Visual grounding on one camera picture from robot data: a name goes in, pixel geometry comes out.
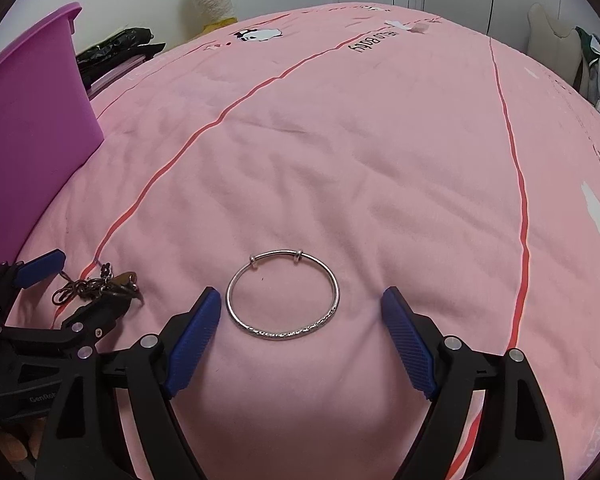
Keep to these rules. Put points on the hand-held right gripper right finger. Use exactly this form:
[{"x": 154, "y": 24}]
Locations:
[{"x": 410, "y": 345}]

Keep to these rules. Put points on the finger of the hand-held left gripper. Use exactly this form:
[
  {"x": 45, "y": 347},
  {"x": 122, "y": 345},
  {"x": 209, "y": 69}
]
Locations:
[
  {"x": 40, "y": 266},
  {"x": 97, "y": 317}
]

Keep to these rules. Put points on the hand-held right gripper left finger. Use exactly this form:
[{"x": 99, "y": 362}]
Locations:
[{"x": 195, "y": 340}]

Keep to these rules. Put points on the thin adjustable silver bangle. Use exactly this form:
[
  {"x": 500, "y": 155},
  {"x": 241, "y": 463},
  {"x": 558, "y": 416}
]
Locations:
[{"x": 252, "y": 259}]

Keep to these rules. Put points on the purple plastic basin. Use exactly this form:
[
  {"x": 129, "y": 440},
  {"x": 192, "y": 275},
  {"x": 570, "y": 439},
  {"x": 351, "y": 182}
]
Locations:
[{"x": 25, "y": 135}]

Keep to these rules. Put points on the person's left hand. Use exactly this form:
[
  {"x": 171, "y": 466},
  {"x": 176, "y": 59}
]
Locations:
[{"x": 12, "y": 445}]

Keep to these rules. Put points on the pink printed bedsheet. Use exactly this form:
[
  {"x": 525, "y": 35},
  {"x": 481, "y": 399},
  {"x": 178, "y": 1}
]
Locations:
[{"x": 355, "y": 160}]

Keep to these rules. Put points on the black plastic bag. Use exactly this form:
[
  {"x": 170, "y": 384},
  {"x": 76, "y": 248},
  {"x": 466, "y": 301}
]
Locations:
[{"x": 115, "y": 45}]

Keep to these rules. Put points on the beige chair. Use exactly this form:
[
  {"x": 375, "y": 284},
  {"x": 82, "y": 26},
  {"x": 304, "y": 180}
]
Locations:
[{"x": 550, "y": 40}]

